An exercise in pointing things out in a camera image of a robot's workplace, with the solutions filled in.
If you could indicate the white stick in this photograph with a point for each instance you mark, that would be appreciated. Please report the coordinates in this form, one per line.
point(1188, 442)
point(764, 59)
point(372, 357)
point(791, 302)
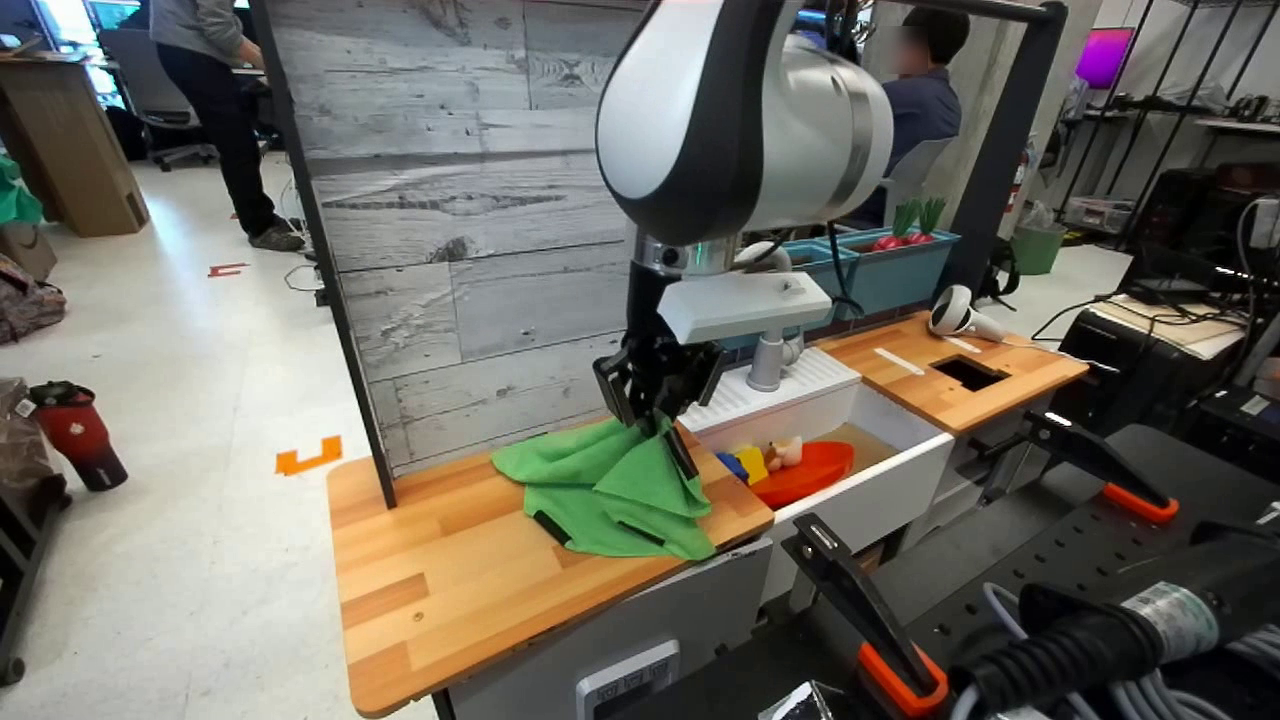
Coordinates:
point(896, 363)

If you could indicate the grey wood backdrop panel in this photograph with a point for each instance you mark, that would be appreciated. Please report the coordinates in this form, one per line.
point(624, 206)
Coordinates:
point(452, 200)

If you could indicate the green cloth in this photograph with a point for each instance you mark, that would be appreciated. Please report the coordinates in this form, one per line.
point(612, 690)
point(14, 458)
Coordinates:
point(607, 499)

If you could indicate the white headphones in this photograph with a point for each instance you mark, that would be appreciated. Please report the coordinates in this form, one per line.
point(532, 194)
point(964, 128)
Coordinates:
point(948, 308)

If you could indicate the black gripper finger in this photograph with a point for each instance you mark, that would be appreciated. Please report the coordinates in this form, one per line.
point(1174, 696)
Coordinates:
point(682, 450)
point(617, 386)

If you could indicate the black bag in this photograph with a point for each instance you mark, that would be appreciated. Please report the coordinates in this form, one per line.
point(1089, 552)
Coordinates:
point(22, 504)

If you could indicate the wooden counter with cutout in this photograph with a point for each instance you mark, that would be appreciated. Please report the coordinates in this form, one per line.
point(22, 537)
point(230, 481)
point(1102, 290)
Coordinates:
point(1027, 364)

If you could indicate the white pink toy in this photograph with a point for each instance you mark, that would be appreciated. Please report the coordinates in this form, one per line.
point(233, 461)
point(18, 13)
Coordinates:
point(785, 450)

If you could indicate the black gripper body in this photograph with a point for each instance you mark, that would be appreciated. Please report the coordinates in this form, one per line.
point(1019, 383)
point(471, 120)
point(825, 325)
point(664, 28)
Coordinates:
point(664, 364)

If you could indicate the wooden cabinet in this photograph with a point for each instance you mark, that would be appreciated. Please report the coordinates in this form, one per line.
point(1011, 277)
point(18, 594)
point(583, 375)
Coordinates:
point(67, 147)

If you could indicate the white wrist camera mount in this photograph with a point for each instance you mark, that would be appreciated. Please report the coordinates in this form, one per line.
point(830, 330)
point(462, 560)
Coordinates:
point(746, 307)

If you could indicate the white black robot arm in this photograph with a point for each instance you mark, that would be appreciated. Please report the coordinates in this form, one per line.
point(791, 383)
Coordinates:
point(746, 120)

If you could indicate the red black canister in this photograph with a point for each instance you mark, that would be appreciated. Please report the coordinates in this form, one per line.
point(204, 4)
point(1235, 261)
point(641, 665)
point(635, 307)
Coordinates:
point(82, 436)

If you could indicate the yellow toy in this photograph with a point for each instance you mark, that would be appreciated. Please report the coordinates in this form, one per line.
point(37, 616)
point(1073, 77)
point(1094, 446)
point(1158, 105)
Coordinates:
point(752, 461)

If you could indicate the black slanted frame post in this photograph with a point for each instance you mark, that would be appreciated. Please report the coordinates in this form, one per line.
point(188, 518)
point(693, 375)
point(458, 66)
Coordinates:
point(1001, 147)

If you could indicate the blue toy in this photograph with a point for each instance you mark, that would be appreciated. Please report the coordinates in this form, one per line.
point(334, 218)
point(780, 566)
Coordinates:
point(729, 464)

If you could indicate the standing person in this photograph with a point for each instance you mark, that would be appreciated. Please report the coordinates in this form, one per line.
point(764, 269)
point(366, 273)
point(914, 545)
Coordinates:
point(221, 120)

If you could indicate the white sink basin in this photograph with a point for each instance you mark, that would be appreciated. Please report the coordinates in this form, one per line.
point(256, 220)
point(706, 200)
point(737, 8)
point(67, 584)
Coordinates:
point(905, 470)

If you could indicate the green bottle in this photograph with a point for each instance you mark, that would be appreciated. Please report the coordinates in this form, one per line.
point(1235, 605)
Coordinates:
point(1037, 245)

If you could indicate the purple lamp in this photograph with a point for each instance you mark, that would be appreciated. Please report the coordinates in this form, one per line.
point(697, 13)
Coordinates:
point(1102, 59)

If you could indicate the teal plastic bin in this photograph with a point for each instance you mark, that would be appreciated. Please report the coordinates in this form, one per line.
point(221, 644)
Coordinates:
point(896, 277)

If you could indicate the seated person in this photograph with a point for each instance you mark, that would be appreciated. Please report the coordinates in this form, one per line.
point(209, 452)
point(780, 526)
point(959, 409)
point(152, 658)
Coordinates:
point(920, 112)

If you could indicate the red bowl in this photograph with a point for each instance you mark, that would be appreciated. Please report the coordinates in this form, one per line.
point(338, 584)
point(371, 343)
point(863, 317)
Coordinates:
point(818, 473)

